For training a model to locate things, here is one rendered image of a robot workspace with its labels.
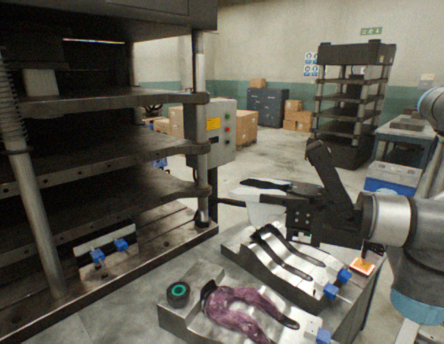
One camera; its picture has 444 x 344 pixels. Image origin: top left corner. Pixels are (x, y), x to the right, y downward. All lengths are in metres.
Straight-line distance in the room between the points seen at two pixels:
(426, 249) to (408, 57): 7.00
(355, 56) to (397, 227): 4.50
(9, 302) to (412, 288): 1.34
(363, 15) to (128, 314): 7.42
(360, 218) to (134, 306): 0.93
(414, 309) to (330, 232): 0.16
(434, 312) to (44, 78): 1.38
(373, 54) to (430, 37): 2.70
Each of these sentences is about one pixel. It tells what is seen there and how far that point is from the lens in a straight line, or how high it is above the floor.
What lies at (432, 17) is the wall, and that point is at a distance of 7.41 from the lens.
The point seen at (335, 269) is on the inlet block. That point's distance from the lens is 1.16.
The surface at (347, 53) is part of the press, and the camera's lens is 4.90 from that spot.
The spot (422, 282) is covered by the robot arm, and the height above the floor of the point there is 1.36.
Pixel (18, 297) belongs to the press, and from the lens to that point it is 1.43.
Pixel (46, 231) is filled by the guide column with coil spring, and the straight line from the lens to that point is 1.17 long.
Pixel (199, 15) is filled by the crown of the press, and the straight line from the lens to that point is 1.27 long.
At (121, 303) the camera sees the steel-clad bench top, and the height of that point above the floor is 0.80.
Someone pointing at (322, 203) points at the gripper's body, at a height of 1.46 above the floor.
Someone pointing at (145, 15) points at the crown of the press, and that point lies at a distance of 1.13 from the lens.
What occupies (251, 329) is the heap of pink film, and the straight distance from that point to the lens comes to 0.93.
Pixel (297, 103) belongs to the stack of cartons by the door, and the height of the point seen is 0.77.
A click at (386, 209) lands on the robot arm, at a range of 0.43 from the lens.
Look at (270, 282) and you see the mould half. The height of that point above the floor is 0.83.
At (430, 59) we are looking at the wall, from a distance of 7.33.
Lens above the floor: 1.64
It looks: 21 degrees down
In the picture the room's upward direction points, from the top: straight up
